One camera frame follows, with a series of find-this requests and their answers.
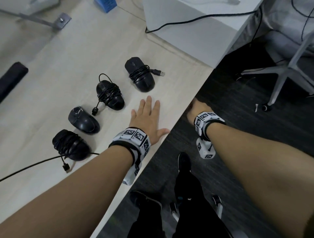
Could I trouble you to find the black wrist rest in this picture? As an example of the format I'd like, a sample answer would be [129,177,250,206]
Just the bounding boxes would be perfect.
[0,61,29,104]

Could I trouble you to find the blue box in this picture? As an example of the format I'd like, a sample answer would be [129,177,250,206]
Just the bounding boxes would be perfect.
[94,0,117,13]

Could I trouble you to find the black mouse with wrapped cable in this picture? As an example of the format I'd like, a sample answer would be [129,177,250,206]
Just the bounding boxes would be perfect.
[52,129,92,173]

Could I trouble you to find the person's black trousers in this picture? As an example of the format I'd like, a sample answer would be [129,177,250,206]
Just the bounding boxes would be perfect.
[127,169,234,238]

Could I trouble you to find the person's right hand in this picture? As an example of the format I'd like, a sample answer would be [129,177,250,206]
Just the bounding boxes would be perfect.
[187,98,213,124]

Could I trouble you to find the black mouse with looped cable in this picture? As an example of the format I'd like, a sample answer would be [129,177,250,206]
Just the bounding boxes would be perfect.
[91,73,125,116]

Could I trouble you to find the black mouse with plug showing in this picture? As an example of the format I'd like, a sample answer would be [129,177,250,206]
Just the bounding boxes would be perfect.
[124,57,165,93]

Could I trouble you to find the person's left forearm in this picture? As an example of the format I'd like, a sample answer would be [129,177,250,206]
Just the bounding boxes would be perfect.
[0,145,134,238]

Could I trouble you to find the white office chair base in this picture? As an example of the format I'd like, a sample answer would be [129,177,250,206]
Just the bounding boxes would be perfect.
[241,32,314,112]

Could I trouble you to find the thin black hanging cable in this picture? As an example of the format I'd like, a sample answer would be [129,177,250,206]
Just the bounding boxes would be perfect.
[291,0,314,41]

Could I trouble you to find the black mouse without wrapped cable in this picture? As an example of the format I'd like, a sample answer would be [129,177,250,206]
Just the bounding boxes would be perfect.
[68,106,101,135]

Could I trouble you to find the grey metal stand foot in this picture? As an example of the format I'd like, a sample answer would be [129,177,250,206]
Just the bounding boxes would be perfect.
[0,0,72,31]

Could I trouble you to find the right wrist camera marker band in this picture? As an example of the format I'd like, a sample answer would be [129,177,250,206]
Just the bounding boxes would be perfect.
[193,111,226,159]

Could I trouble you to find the person's left hand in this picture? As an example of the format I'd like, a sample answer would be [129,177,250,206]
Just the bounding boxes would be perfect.
[129,96,170,145]

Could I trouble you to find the white cabinet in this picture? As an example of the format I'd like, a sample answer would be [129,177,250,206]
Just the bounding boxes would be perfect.
[142,0,264,69]

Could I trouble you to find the left wrist camera marker band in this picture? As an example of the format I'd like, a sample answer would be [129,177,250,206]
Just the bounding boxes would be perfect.
[108,127,151,186]

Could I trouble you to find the wrist camera marker band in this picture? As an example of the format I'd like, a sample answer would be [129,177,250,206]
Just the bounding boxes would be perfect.
[193,111,226,159]
[108,127,151,186]

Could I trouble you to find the person's right forearm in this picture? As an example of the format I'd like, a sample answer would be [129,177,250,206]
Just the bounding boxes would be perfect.
[206,122,314,238]

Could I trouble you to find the person's black shoe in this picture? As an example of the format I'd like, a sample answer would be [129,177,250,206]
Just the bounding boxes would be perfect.
[129,190,162,212]
[178,152,192,177]

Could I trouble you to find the black cable on cabinet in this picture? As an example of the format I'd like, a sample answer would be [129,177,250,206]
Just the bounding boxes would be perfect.
[145,10,263,34]

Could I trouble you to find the long black cable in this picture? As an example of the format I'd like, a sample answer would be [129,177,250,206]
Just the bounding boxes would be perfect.
[0,152,100,182]

